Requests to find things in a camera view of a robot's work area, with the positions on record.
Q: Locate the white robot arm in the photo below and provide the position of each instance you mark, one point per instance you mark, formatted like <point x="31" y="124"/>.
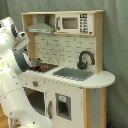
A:
<point x="13" y="61"/>

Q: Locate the white wooden toy kitchen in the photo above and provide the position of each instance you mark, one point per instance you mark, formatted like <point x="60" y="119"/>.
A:
<point x="63" y="50"/>

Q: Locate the grey toy sink basin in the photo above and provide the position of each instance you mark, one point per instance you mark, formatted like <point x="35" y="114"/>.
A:
<point x="73" y="74"/>

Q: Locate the black toy faucet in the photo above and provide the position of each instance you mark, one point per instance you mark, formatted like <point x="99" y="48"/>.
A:
<point x="83" y="64"/>

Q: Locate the black toy stovetop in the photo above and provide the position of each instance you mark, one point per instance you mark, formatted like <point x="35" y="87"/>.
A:
<point x="43" y="67"/>

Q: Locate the silver toy cooking pot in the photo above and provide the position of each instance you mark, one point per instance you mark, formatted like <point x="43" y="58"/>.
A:
<point x="36" y="62"/>

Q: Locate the red right stove knob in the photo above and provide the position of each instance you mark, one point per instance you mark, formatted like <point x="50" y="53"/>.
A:
<point x="35" y="83"/>

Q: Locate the white cabinet door with dispenser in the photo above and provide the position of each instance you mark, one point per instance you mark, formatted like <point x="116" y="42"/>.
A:
<point x="64" y="105"/>

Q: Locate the white toy microwave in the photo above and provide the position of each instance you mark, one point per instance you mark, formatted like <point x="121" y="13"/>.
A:
<point x="74" y="23"/>

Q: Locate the grey toy range hood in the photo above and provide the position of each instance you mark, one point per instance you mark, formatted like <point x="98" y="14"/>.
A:
<point x="40" y="26"/>

